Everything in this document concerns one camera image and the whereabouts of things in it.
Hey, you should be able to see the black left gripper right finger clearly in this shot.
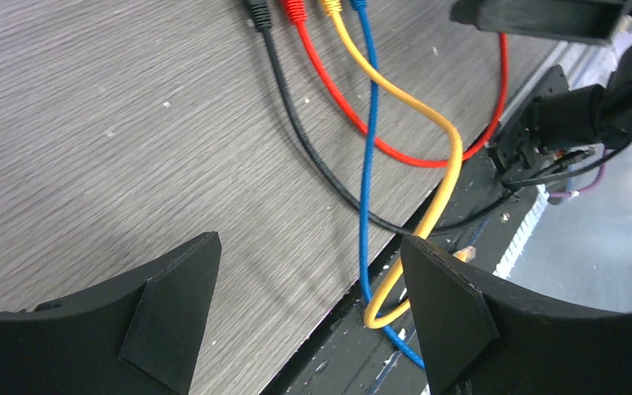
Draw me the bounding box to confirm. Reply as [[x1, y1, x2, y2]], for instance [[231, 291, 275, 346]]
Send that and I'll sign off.
[[401, 236, 632, 394]]

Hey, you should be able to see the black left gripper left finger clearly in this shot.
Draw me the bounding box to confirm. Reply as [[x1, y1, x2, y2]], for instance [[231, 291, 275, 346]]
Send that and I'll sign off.
[[0, 231, 222, 394]]

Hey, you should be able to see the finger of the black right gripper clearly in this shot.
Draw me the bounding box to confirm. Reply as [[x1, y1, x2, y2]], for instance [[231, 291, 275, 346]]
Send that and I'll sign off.
[[450, 0, 632, 44]]

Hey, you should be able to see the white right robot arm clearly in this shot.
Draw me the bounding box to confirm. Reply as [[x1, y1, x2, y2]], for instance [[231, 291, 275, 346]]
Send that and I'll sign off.
[[450, 1, 632, 192]]

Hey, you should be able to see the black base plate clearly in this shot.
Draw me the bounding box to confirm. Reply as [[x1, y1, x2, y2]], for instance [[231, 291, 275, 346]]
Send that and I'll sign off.
[[258, 65, 574, 395]]

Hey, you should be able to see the blue ethernet cable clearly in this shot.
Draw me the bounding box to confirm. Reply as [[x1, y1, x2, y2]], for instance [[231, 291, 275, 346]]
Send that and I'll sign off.
[[348, 0, 426, 370]]

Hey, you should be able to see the yellow ethernet cable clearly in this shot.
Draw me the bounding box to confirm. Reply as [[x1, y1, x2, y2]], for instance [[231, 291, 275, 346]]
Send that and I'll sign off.
[[318, 0, 478, 330]]

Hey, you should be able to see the red ethernet cable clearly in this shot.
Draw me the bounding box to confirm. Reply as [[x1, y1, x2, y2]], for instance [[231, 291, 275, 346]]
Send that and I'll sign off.
[[278, 0, 510, 169]]

